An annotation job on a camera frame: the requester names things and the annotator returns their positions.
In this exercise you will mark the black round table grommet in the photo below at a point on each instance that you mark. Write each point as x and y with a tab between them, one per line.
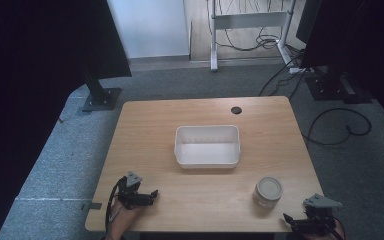
236	110

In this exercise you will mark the small round tin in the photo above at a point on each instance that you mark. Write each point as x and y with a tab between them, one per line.
268	192

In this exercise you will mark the black stand with base plate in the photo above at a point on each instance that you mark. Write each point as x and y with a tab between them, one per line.
336	88
100	96

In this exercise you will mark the person's right hand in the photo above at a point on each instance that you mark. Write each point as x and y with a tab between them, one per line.
330	236

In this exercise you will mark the white plastic bin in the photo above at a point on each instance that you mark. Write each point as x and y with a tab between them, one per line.
207	146

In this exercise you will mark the white power strip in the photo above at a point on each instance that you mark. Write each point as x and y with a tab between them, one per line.
296	70

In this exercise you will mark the person's left hand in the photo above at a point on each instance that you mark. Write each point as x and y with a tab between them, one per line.
125	216

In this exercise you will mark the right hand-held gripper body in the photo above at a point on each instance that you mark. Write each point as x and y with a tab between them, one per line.
321	210

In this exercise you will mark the white metal desk frame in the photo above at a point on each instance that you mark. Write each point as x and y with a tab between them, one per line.
250	20

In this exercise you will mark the black curtain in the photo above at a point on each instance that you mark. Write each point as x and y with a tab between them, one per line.
356	36
30	66

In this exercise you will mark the grey metal table bracket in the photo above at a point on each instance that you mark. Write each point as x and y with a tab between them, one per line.
91	206

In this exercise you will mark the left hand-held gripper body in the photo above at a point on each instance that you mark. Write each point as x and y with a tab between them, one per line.
128	195

